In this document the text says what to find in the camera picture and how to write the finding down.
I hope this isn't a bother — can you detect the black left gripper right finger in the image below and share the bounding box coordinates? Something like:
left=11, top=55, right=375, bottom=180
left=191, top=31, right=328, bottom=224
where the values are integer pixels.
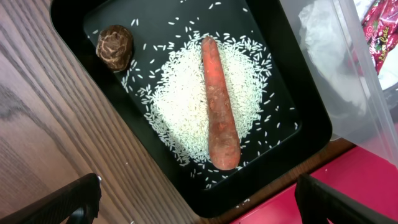
left=295, top=174, right=397, bottom=224

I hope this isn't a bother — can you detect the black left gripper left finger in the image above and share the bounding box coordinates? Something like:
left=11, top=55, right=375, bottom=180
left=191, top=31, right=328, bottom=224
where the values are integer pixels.
left=1, top=173, right=101, bottom=224

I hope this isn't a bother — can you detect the orange carrot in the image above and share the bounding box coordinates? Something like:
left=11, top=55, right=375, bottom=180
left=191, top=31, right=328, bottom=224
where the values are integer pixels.
left=201, top=36, right=241, bottom=170

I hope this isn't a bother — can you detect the pile of white rice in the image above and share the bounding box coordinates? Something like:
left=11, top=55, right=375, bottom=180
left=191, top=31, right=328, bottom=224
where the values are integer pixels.
left=90, top=0, right=299, bottom=190

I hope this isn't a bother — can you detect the brown food scrap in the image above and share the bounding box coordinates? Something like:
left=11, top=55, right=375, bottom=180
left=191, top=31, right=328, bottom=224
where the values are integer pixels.
left=96, top=25, right=133, bottom=72

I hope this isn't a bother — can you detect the white paper napkin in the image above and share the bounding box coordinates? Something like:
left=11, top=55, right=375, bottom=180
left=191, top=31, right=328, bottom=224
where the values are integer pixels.
left=298, top=0, right=398, bottom=116

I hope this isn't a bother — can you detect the red candy wrapper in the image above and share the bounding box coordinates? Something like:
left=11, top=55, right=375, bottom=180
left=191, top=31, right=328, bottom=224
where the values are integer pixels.
left=361, top=0, right=397, bottom=74

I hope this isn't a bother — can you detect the clear plastic waste bin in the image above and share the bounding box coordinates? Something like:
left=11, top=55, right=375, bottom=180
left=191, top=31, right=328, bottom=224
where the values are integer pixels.
left=281, top=0, right=397, bottom=164

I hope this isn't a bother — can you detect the black food waste tray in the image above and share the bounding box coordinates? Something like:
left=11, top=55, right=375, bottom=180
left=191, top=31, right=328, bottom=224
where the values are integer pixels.
left=50, top=0, right=332, bottom=218

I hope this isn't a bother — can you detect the red plastic tray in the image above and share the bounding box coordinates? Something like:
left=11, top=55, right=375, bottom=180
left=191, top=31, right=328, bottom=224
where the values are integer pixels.
left=234, top=147, right=397, bottom=224

